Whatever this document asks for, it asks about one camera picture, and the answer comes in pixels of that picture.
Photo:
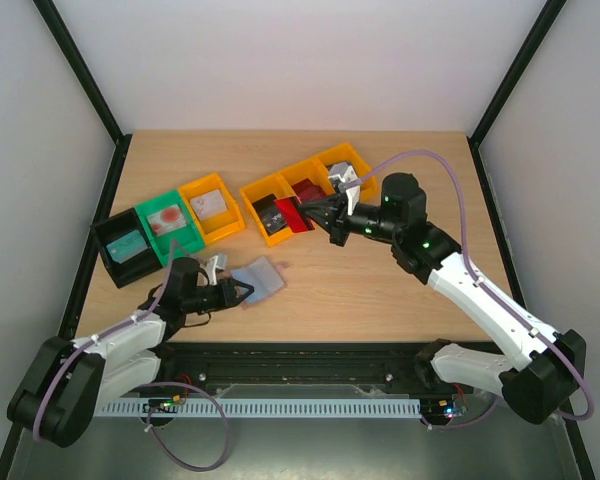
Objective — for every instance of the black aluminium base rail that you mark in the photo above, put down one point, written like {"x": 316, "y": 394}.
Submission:
{"x": 391, "y": 367}

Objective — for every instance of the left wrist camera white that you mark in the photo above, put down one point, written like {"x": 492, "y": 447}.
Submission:
{"x": 214, "y": 267}

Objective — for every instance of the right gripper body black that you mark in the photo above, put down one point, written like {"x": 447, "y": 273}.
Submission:
{"x": 338, "y": 224}

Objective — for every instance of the yellow bin single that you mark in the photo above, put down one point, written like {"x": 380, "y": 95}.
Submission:
{"x": 220, "y": 226}

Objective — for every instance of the black bin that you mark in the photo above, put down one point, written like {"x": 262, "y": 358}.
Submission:
{"x": 114, "y": 227}

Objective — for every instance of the teal card stack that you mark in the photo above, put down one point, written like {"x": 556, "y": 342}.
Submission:
{"x": 126, "y": 247}

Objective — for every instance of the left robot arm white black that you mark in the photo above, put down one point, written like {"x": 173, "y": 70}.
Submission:
{"x": 69, "y": 381}

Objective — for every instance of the left black frame post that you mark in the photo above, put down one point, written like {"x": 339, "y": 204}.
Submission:
{"x": 68, "y": 47}

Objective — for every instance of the light blue cable duct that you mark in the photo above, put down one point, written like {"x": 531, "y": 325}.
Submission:
{"x": 383, "y": 408}

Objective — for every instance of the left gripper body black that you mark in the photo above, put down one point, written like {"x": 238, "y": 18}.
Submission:
{"x": 193, "y": 303}

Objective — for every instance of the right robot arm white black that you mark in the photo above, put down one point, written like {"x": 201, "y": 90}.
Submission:
{"x": 536, "y": 369}

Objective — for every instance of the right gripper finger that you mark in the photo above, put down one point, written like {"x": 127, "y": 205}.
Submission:
{"x": 323, "y": 203}
{"x": 323, "y": 217}

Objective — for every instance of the red white card stack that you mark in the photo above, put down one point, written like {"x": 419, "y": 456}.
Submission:
{"x": 166, "y": 220}

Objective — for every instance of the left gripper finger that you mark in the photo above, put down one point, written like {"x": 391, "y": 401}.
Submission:
{"x": 239, "y": 297}
{"x": 243, "y": 288}

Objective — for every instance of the yellow triple bin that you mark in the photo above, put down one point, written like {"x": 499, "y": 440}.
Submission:
{"x": 280, "y": 183}

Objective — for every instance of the black card stack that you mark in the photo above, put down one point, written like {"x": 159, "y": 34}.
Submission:
{"x": 270, "y": 215}

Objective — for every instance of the black frame post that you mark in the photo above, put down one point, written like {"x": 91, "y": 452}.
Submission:
{"x": 525, "y": 54}
{"x": 68, "y": 47}

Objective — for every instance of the right black frame post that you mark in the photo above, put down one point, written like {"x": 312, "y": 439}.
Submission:
{"x": 525, "y": 54}

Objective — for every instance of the green bin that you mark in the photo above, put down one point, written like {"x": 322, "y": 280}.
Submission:
{"x": 188, "y": 238}

